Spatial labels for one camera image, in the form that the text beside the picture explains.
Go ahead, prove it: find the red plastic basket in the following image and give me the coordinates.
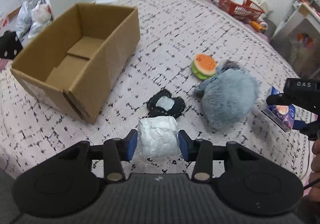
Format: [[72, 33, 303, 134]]
[[219, 0, 265, 21]]

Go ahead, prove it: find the brown cardboard box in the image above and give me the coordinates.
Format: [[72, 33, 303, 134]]
[[11, 3, 140, 123]]

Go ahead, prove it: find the grey plastic bag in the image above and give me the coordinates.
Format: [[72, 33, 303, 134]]
[[16, 1, 32, 39]]

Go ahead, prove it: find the black polka dot bag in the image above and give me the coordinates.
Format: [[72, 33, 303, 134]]
[[0, 30, 23, 60]]

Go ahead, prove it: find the blue tissue pack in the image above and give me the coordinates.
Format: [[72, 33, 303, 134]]
[[261, 100, 296, 132]]

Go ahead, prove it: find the white black patterned blanket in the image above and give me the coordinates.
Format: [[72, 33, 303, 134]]
[[1, 0, 313, 182]]

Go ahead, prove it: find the burger plush toy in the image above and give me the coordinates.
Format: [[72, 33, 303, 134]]
[[191, 54, 217, 80]]

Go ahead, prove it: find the person's right hand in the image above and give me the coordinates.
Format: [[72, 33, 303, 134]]
[[308, 140, 320, 202]]

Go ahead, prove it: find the white soft pack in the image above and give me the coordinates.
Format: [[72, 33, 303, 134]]
[[137, 116, 180, 158]]

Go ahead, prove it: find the blue fluffy plush toy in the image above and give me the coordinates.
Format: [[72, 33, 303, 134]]
[[194, 60, 260, 130]]

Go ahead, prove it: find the white plastic bag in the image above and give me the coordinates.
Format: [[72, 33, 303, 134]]
[[28, 2, 52, 39]]

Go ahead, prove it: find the black knitted pouch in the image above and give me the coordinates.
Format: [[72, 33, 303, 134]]
[[146, 89, 185, 119]]

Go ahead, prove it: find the white desk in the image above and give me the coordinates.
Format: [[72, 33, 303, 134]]
[[270, 3, 319, 80]]

